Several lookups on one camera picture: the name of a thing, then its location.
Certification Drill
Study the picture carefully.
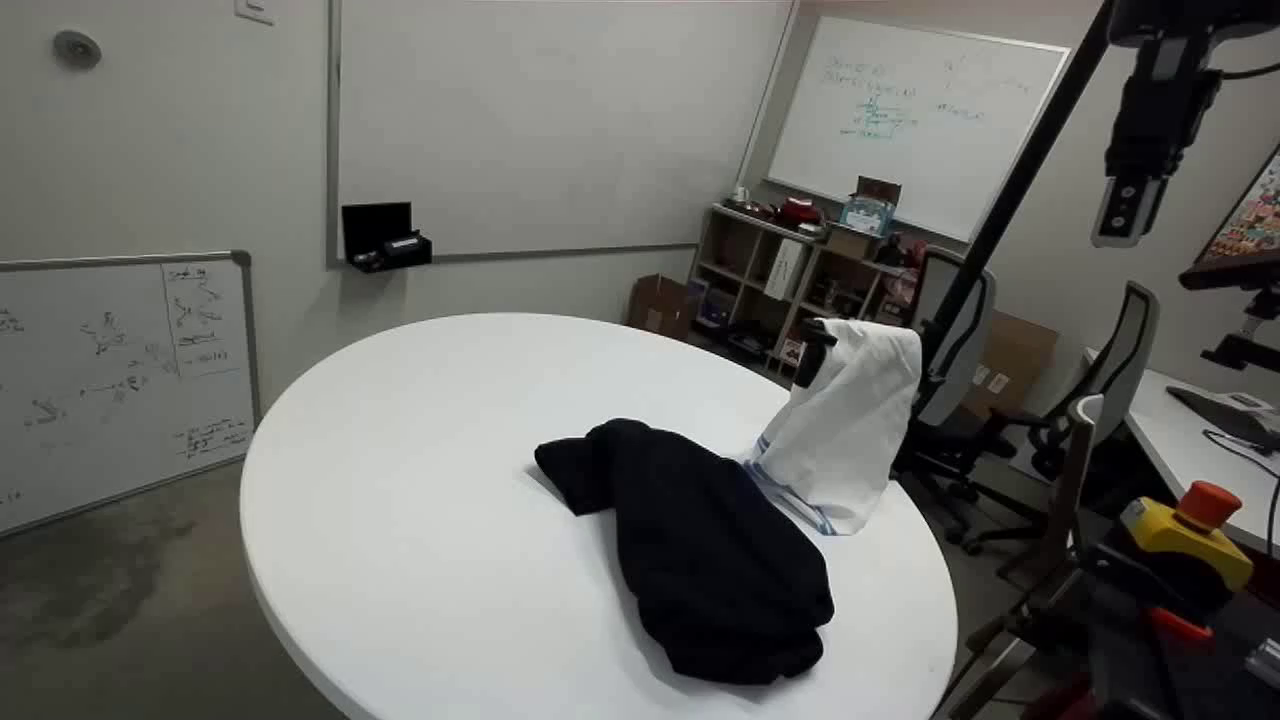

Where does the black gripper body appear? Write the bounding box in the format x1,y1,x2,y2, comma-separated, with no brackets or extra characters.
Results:
1099,31,1222,190

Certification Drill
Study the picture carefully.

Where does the white and blue towel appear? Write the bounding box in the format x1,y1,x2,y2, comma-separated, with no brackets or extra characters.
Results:
745,315,927,541

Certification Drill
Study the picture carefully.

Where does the black stand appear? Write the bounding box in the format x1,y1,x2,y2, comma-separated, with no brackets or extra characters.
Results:
795,315,838,393

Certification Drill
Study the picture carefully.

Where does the computer monitor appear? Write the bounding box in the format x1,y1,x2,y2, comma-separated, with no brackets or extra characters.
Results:
1177,139,1280,297

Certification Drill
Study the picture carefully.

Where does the black office chair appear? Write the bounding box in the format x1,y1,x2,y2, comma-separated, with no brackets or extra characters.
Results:
933,278,1162,556

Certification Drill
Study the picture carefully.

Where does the grey mesh office chair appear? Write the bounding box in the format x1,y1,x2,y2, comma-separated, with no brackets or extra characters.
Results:
907,250,1000,436

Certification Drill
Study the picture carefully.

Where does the whiteboard with green writing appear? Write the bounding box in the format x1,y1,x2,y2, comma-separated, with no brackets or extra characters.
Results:
762,13,1077,250

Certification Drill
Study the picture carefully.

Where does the black keyboard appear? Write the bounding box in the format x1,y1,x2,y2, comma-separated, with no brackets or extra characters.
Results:
1162,382,1280,457

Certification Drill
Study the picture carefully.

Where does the blue picture box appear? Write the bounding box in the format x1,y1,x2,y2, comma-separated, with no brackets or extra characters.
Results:
834,191,901,244

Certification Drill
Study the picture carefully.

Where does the grey upright pole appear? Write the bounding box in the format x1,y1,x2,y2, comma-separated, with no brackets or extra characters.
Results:
1056,393,1110,577

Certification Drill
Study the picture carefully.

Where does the white desk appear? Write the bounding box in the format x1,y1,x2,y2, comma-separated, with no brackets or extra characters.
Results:
1122,368,1280,551

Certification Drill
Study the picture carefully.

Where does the red item on shelf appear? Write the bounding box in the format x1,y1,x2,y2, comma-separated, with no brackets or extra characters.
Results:
775,191,827,233

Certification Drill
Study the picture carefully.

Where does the yellow emergency stop button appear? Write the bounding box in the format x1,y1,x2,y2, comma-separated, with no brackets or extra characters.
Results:
1117,476,1254,597

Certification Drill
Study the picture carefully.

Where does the wooden shelf unit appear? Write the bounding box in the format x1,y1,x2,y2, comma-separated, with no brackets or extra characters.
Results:
686,195,937,384

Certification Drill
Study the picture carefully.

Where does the black and red tripod equipment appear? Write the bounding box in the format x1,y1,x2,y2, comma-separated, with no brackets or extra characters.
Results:
933,532,1280,720

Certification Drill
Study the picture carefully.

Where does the brown cardboard box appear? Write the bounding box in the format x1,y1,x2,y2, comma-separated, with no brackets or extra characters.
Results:
622,274,702,343

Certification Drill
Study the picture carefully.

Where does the black cloth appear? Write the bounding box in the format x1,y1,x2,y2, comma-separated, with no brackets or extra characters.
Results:
532,418,838,688

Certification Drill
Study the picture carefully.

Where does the black eraser holder box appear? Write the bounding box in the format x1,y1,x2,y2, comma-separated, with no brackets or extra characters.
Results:
336,195,434,278

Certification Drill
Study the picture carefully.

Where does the small framed whiteboard with notes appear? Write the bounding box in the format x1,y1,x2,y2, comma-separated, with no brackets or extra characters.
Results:
0,250,265,535

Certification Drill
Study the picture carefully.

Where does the large wall whiteboard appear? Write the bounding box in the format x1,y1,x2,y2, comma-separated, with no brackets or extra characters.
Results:
322,0,803,274

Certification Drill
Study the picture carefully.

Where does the round grey wall device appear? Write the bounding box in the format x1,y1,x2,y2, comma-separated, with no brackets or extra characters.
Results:
49,29,104,74

